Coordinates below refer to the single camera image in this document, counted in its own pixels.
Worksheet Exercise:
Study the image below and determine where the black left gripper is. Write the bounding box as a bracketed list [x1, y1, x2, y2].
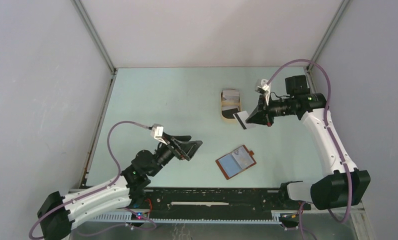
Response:
[149, 131, 202, 177]

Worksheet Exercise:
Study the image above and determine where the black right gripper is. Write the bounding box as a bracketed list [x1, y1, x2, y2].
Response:
[245, 93, 295, 127]

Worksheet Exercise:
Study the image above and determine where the brown leather card holder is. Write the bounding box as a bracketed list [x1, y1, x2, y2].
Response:
[215, 145, 257, 180]

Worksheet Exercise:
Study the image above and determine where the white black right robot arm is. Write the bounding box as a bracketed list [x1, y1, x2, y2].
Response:
[245, 75, 371, 210]

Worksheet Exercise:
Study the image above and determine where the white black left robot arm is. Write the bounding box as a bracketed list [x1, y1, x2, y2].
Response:
[37, 133, 203, 240]

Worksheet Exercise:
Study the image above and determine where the black card in tray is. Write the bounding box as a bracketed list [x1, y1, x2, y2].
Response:
[221, 108, 239, 120]

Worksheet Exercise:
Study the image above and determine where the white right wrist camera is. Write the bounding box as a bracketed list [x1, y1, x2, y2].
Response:
[255, 79, 271, 105]

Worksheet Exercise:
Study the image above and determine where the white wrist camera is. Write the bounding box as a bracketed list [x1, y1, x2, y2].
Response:
[255, 79, 271, 105]
[150, 123, 167, 145]

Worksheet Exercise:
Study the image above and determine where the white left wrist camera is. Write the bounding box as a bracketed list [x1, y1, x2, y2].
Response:
[150, 123, 167, 145]

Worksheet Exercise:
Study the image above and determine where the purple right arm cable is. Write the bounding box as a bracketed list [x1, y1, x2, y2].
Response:
[266, 59, 353, 224]

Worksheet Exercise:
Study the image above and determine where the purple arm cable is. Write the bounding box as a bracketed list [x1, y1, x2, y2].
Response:
[28, 120, 154, 240]
[266, 59, 353, 224]

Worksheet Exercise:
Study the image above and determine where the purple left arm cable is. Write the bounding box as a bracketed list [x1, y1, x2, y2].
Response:
[28, 120, 154, 240]

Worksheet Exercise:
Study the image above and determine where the aluminium frame rail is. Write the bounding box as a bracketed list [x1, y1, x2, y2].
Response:
[63, 188, 366, 226]

